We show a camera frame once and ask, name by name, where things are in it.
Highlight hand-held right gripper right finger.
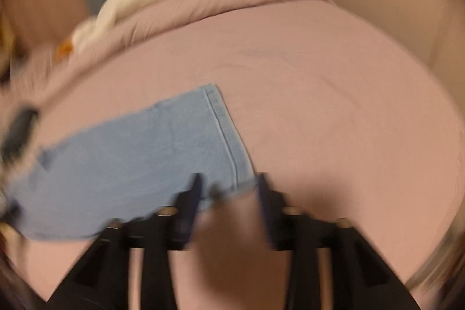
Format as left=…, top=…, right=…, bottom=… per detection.
left=257, top=172, right=419, bottom=310

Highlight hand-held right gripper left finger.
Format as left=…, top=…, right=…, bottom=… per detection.
left=47, top=173, right=203, bottom=310

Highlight light blue denim pants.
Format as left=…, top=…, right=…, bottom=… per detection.
left=7, top=84, right=257, bottom=241

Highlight white goose plush toy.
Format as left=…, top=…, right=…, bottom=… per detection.
left=54, top=0, right=257, bottom=61

